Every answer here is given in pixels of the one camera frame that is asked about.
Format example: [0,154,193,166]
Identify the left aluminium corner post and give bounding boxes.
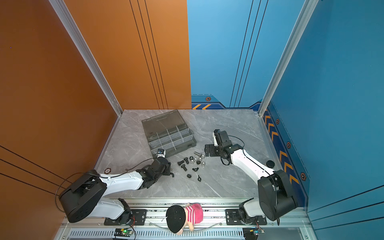
[49,0,123,117]

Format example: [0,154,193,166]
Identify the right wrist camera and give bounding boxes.
[213,132,218,147]

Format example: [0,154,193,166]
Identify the right circuit board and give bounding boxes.
[243,228,265,240]

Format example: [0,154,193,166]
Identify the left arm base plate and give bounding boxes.
[104,209,147,226]

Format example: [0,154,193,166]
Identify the left circuit board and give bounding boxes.
[114,228,135,239]

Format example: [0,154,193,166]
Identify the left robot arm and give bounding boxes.
[59,157,171,225]

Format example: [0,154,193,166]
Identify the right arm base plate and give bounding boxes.
[225,209,267,226]

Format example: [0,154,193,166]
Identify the aluminium rail frame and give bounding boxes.
[55,198,316,240]

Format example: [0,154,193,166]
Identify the circuit board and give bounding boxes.
[114,228,135,239]
[243,228,265,240]

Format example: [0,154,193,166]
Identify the grey plastic organizer box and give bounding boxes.
[142,110,197,157]

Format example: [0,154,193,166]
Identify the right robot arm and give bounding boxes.
[206,130,299,225]

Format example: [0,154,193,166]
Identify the aluminium corner post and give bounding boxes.
[258,0,319,117]
[49,0,123,117]

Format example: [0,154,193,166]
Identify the right aluminium corner post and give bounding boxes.
[258,0,319,117]

